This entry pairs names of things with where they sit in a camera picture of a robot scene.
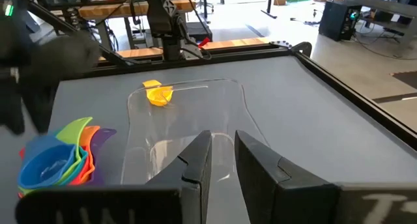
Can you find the blue measuring cup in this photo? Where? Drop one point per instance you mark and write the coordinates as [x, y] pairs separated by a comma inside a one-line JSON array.
[[36, 159]]

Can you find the black floor mat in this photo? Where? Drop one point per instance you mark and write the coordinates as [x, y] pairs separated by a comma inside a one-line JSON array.
[[407, 79]]

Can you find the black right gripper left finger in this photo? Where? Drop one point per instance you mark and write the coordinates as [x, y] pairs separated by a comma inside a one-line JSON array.
[[192, 172]]

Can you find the black computer tower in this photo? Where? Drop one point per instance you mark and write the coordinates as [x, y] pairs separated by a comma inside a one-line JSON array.
[[339, 20]]

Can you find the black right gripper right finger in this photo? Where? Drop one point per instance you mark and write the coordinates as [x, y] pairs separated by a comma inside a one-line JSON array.
[[267, 185]]

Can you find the clear plastic basket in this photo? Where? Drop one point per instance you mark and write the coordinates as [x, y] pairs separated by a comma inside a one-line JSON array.
[[202, 110]]

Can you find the small red object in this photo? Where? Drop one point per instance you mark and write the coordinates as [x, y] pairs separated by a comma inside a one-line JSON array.
[[205, 42]]

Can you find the cyan measuring cup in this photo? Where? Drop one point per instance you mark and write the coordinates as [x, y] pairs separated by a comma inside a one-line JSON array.
[[84, 156]]

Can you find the yellow measuring cup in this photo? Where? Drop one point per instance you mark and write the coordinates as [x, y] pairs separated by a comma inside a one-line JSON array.
[[159, 96]]

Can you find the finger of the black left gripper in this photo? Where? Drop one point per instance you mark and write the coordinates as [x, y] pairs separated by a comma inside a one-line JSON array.
[[81, 53], [11, 110]]

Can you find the gray office desk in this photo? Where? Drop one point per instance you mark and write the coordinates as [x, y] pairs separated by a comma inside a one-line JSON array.
[[384, 4]]

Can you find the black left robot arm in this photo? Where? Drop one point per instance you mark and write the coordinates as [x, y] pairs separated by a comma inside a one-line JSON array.
[[159, 15]]

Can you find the red measuring cup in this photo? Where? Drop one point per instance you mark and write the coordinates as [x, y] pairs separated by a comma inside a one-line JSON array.
[[21, 153]]

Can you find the black diagonal frame strut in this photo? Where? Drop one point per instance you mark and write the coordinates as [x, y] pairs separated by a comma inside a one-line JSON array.
[[114, 57]]

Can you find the orange measuring cup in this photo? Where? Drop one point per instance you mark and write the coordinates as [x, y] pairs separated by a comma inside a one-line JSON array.
[[88, 136]]

